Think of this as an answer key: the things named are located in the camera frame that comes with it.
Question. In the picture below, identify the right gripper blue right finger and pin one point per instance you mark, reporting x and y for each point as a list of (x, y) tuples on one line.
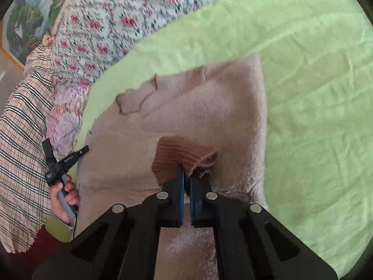
[(201, 210)]

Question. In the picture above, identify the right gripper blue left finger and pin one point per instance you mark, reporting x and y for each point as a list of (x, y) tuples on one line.
[(173, 210)]

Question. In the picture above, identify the beige knitted sweater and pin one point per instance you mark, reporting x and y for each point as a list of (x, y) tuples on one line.
[(211, 119)]

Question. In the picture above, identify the dark red sleeve forearm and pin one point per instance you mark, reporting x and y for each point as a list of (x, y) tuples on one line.
[(49, 239)]

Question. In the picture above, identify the person's left hand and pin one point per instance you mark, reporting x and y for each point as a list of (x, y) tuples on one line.
[(72, 198)]

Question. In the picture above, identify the plaid checked blanket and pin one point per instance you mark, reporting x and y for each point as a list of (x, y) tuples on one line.
[(24, 192)]

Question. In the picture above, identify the pink purple floral pillow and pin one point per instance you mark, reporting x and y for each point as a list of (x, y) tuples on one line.
[(65, 119)]

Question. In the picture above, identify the framed landscape painting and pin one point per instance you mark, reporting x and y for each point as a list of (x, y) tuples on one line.
[(24, 25)]

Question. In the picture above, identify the rose floral duvet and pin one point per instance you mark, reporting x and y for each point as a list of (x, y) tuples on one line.
[(93, 35)]

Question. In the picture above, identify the light green bed sheet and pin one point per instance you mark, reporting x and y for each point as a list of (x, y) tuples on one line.
[(316, 59)]

